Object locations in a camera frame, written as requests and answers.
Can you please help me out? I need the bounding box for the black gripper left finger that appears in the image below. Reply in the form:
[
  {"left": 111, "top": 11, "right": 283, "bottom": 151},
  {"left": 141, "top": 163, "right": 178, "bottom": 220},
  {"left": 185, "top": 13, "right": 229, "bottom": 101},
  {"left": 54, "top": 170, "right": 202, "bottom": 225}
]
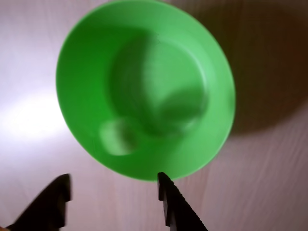
[{"left": 4, "top": 173, "right": 72, "bottom": 231}]

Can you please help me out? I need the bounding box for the green plastic bowl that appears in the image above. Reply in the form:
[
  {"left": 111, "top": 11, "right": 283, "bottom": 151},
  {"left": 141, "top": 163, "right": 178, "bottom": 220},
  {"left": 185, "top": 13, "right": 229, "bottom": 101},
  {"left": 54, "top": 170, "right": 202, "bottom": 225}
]
[{"left": 55, "top": 0, "right": 236, "bottom": 182}]

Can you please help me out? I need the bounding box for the green pompom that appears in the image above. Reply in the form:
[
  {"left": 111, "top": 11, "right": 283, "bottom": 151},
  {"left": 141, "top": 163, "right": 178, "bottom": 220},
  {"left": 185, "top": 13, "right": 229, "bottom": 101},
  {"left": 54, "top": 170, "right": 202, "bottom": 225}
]
[{"left": 99, "top": 120, "right": 140, "bottom": 156}]

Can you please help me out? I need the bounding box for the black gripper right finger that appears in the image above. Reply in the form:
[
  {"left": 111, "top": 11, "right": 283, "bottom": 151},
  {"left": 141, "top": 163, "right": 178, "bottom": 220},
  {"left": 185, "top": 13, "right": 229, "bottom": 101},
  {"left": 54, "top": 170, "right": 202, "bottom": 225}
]
[{"left": 157, "top": 172, "right": 208, "bottom": 231}]

